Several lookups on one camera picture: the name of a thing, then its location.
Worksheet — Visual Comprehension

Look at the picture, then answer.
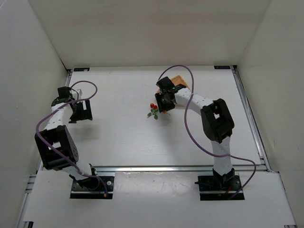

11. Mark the cherry sprig with leaves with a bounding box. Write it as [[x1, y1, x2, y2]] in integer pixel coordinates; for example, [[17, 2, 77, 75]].
[[147, 103, 159, 120]]

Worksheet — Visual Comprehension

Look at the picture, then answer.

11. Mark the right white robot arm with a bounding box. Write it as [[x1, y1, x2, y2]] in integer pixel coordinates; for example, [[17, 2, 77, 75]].
[[155, 85, 235, 187]]

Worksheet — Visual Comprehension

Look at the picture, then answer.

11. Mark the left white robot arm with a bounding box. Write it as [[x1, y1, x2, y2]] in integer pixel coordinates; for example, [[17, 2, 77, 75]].
[[35, 86, 101, 191]]

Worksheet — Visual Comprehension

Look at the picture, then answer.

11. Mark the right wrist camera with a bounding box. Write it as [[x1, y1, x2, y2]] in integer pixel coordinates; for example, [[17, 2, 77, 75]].
[[156, 76, 175, 92]]

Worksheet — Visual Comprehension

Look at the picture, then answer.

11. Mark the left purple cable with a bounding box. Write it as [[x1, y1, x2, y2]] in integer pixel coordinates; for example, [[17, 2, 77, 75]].
[[36, 81, 108, 198]]

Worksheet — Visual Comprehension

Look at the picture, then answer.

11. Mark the purple cable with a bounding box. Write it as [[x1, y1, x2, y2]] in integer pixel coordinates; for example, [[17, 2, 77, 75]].
[[36, 81, 108, 198], [158, 65, 257, 200]]

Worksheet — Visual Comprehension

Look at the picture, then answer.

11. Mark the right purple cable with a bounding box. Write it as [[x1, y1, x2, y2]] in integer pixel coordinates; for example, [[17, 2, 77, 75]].
[[158, 65, 257, 200]]

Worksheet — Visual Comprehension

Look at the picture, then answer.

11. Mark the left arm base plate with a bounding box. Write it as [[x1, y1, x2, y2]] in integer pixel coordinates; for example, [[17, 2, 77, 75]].
[[70, 175, 115, 200]]

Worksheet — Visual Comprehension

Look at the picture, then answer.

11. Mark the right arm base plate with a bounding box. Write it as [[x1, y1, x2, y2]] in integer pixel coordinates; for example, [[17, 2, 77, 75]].
[[195, 175, 245, 201]]

